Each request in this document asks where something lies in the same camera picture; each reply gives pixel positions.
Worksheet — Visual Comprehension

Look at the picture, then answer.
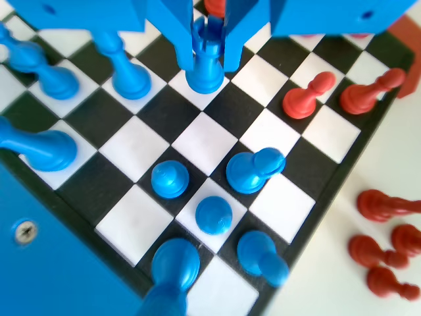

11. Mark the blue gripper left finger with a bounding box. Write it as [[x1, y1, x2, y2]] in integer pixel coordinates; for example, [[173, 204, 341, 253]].
[[141, 0, 195, 71]]

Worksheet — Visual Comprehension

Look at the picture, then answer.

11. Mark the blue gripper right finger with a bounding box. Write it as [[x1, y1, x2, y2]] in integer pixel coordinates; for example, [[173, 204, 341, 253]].
[[224, 0, 272, 72]]

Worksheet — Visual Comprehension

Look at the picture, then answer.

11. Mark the blue chess rook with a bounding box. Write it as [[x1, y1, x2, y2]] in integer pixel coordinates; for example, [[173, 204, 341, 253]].
[[184, 15, 226, 95]]

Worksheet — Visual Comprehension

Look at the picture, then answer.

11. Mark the blue chess bishop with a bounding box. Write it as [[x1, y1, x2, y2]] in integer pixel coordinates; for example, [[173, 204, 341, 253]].
[[226, 147, 286, 195], [90, 29, 153, 101]]

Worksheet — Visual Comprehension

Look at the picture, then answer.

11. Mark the blue chess queen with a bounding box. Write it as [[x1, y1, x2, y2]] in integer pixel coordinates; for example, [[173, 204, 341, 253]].
[[0, 115, 78, 172]]

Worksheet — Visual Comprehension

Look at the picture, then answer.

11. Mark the blue chess king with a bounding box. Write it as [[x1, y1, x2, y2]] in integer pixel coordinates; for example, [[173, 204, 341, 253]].
[[136, 237, 201, 316]]

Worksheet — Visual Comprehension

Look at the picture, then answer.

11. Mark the black white chessboard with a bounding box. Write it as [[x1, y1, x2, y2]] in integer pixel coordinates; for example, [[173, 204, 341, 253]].
[[0, 0, 415, 316]]

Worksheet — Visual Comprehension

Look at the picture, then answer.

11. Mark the silver plate screw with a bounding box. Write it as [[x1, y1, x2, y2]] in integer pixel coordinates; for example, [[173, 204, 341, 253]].
[[14, 222, 37, 245]]

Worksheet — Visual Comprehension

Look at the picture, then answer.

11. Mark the blue base plate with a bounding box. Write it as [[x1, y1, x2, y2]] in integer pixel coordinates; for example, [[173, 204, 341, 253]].
[[0, 163, 144, 316]]

